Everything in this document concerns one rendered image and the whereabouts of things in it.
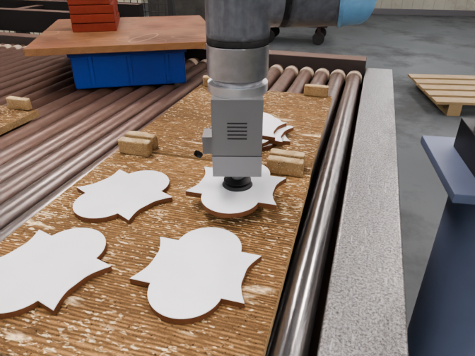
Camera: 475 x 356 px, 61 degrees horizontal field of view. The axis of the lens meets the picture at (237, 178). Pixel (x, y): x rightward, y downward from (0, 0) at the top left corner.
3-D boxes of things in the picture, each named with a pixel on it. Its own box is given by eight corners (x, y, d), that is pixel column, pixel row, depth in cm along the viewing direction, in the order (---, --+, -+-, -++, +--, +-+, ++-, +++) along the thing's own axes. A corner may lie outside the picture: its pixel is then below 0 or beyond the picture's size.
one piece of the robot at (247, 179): (224, 162, 58) (224, 174, 59) (223, 176, 55) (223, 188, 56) (251, 162, 58) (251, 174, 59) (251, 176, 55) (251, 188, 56)
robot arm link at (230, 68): (203, 49, 45) (208, 35, 52) (204, 90, 47) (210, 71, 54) (271, 49, 45) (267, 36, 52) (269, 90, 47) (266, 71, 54)
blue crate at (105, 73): (179, 58, 140) (177, 28, 136) (188, 83, 114) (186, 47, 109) (86, 63, 135) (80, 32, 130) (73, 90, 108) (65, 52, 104)
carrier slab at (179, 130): (331, 102, 101) (332, 96, 100) (309, 181, 66) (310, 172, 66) (201, 90, 109) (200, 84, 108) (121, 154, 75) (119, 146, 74)
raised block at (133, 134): (159, 146, 74) (157, 133, 73) (155, 150, 73) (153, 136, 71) (130, 143, 76) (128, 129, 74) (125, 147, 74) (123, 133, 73)
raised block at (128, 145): (153, 153, 72) (152, 139, 70) (149, 157, 70) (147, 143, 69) (123, 149, 73) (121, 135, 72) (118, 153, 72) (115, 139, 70)
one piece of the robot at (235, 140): (192, 51, 53) (198, 161, 61) (183, 68, 45) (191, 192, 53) (266, 51, 53) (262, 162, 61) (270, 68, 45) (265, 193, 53)
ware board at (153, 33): (200, 20, 151) (199, 15, 150) (224, 47, 109) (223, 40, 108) (59, 24, 142) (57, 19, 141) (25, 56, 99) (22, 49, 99)
